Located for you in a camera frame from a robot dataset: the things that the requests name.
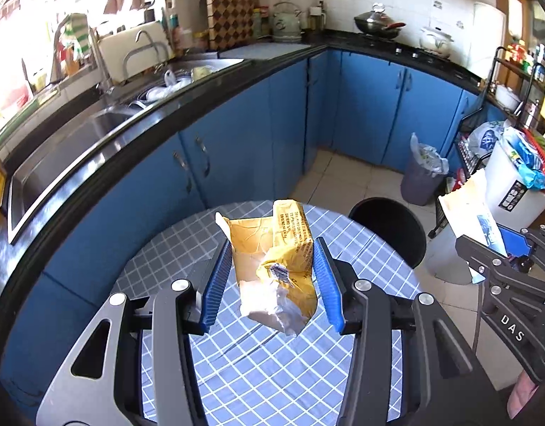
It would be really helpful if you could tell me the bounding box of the black wok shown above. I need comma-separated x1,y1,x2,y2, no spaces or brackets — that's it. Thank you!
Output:
353,15,407,40

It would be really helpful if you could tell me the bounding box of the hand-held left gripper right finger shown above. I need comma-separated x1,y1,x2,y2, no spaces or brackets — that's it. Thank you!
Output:
314,236,517,426

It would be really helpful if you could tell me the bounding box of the row of blue cabinet doors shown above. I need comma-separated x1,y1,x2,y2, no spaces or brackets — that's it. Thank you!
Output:
0,49,508,409

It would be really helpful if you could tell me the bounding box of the steel pot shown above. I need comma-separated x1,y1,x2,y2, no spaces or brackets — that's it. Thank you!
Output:
518,100,541,127

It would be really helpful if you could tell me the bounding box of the pale green kettle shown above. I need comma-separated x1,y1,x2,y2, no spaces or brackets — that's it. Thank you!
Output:
271,2,305,44

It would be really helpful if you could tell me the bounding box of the green striped towel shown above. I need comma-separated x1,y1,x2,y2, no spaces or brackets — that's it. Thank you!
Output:
61,13,89,56

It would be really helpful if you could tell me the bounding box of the white crumpled plastic bag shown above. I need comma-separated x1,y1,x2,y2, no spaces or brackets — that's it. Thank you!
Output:
141,70,193,103

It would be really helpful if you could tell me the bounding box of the round table with checkered cloth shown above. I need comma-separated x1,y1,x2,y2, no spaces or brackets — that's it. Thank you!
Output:
114,200,421,426

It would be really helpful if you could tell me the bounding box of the white plastic bin liner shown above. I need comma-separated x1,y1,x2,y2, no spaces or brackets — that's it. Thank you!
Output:
409,132,451,176

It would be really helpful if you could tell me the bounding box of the person's right forearm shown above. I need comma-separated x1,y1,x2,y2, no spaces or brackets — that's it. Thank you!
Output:
507,369,541,420

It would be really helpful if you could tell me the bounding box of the row of seasoning bottles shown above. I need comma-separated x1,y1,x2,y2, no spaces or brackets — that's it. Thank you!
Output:
505,41,545,87

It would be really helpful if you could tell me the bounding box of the checkered wooden cutting board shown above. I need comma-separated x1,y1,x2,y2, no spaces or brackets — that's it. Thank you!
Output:
205,0,260,51

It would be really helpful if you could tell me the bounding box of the red basket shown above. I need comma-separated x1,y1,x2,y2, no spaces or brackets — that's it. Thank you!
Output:
523,129,545,165

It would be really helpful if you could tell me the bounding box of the black metal rack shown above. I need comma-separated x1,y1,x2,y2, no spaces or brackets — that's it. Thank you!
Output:
427,47,545,238

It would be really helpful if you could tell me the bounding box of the white paper bag blue print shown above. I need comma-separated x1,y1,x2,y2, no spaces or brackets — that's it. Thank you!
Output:
437,168,508,285

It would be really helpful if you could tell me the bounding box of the white plastic bag blue print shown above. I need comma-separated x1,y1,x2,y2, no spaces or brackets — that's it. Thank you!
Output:
469,121,508,156

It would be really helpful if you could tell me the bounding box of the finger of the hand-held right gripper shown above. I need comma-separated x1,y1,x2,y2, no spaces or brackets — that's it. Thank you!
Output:
498,225,545,271
455,234,522,285

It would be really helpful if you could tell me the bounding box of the yellow packet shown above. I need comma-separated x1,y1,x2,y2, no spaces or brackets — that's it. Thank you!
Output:
216,199,320,335

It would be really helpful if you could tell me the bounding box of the small grey waste bin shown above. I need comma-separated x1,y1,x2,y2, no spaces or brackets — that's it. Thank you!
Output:
401,156,446,206

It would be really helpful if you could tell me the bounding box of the white wall box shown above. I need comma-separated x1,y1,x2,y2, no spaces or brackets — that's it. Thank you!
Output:
472,2,506,81

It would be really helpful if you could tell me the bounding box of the white ceramic pot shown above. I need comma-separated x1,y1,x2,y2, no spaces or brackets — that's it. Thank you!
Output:
419,27,455,58

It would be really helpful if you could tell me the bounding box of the grey cutting mat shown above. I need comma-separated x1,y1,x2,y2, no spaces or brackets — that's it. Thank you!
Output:
218,43,311,60

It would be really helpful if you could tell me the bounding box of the red plastic container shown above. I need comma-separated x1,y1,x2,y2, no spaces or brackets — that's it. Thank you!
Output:
445,169,470,193

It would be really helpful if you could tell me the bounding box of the black gas stove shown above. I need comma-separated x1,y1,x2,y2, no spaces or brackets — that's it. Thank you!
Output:
352,31,459,65

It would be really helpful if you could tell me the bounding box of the grey cable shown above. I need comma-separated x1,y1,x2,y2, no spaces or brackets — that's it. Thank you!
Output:
471,284,484,356

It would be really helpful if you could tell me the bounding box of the white cutting board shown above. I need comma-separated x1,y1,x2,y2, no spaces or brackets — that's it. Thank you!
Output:
98,20,171,85

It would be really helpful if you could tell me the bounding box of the glass wok lid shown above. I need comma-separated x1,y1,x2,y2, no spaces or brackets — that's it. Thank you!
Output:
355,4,399,24

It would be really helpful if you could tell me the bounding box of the black kitchen countertop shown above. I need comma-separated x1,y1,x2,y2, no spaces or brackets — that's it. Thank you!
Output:
0,31,508,347

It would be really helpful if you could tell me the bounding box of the arched chrome tap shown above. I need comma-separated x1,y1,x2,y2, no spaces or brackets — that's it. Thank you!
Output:
122,30,169,81

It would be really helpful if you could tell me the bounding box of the tall chrome faucet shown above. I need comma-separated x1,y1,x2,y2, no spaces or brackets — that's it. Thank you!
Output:
50,14,115,98

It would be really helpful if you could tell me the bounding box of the steel sink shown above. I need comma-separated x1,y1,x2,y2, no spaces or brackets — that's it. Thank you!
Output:
1,106,142,245

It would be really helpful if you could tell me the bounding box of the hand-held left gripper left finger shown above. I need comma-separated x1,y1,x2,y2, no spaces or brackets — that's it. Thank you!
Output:
35,240,234,426

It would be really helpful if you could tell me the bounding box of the black round stool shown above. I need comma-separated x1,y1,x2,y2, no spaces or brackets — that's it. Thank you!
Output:
348,197,427,269

